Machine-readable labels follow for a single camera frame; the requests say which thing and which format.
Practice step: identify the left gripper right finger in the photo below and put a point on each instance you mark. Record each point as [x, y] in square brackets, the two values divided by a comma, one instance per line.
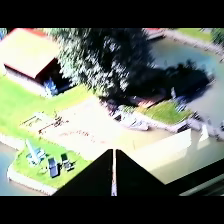
[136, 180]

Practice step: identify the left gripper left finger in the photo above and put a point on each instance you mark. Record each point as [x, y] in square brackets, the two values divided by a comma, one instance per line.
[91, 180]

